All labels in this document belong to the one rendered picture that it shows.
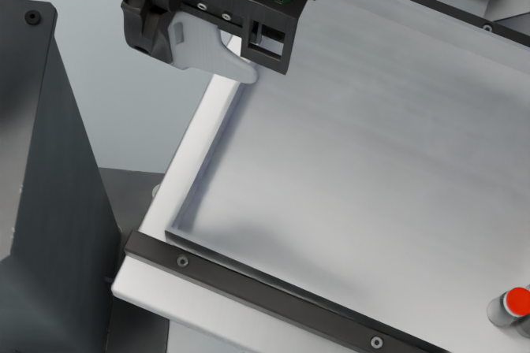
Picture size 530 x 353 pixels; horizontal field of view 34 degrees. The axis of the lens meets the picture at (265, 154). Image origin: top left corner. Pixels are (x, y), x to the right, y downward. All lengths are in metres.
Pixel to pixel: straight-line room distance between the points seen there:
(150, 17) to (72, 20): 1.38
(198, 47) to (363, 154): 0.29
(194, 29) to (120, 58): 1.30
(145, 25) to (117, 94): 1.30
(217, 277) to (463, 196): 0.21
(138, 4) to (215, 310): 0.33
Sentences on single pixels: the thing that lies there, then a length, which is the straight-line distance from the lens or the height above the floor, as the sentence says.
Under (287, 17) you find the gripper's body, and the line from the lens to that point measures 0.35.
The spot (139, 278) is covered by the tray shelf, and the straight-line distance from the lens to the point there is 0.68.
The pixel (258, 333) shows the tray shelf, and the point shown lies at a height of 0.88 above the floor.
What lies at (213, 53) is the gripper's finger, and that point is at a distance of 0.44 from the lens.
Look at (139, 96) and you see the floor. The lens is 1.69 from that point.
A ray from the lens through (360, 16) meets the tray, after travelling 0.77.
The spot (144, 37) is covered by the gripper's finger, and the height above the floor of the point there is 1.18.
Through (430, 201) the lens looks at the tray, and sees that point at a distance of 0.71.
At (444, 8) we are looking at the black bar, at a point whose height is 0.90.
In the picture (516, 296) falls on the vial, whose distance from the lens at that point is 0.66.
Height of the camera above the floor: 1.54
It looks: 69 degrees down
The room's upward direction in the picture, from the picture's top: 11 degrees clockwise
